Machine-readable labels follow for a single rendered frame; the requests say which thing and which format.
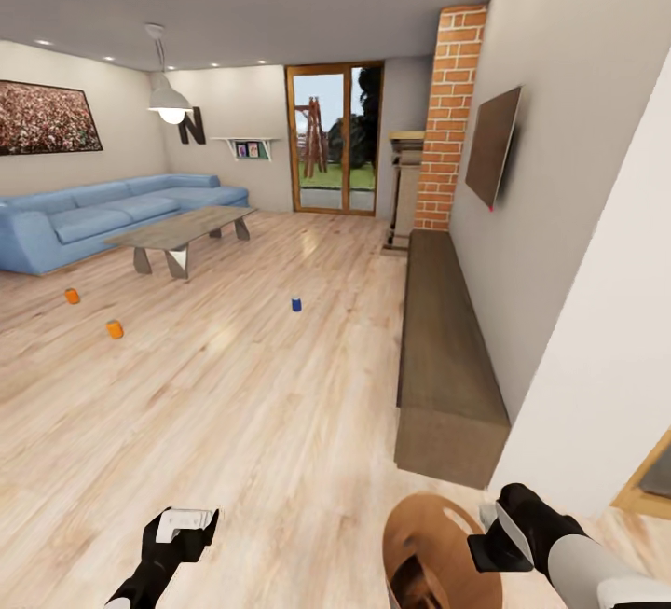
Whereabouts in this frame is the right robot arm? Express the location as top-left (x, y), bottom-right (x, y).
top-left (467, 483), bottom-right (671, 609)

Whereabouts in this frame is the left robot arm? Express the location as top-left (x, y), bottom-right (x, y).
top-left (101, 508), bottom-right (219, 609)

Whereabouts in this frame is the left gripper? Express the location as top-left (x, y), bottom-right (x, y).
top-left (138, 509), bottom-right (219, 587)

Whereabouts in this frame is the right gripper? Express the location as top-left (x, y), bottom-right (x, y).
top-left (467, 526), bottom-right (534, 573)

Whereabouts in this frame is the trash can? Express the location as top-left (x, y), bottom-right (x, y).
top-left (381, 492), bottom-right (504, 609)

